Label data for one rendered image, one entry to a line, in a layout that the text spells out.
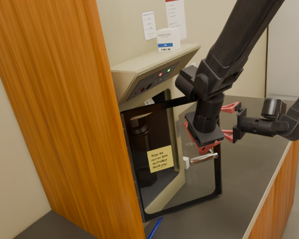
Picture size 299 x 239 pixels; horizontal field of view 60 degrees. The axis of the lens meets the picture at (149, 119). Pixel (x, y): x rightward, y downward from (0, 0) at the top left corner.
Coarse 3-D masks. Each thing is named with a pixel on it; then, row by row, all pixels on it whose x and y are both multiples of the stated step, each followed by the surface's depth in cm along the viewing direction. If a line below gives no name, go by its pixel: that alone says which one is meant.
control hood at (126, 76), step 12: (180, 48) 77; (192, 48) 76; (132, 60) 70; (144, 60) 68; (156, 60) 66; (168, 60) 68; (180, 60) 75; (120, 72) 61; (132, 72) 59; (144, 72) 61; (156, 72) 67; (120, 84) 63; (132, 84) 61; (120, 96) 64
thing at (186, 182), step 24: (144, 120) 72; (168, 120) 74; (144, 144) 75; (168, 144) 77; (192, 144) 80; (144, 168) 78; (168, 168) 80; (192, 168) 83; (216, 168) 86; (144, 192) 81; (168, 192) 84; (192, 192) 87; (216, 192) 90; (144, 216) 84
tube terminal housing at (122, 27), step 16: (96, 0) 61; (112, 0) 65; (128, 0) 69; (144, 0) 74; (160, 0) 80; (112, 16) 65; (128, 16) 70; (160, 16) 81; (112, 32) 66; (128, 32) 70; (112, 48) 67; (128, 48) 71; (144, 48) 77; (112, 64) 68; (144, 96) 80; (144, 224) 90
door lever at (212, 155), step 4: (208, 152) 82; (212, 152) 79; (200, 156) 77; (204, 156) 77; (208, 156) 77; (212, 156) 77; (216, 156) 77; (192, 160) 76; (196, 160) 76; (200, 160) 76; (204, 160) 77; (192, 164) 76
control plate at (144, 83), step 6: (174, 66) 76; (162, 72) 71; (168, 72) 76; (144, 78) 64; (150, 78) 68; (156, 78) 72; (162, 78) 77; (138, 84) 64; (144, 84) 68; (156, 84) 77; (138, 90) 68; (144, 90) 73; (132, 96) 69
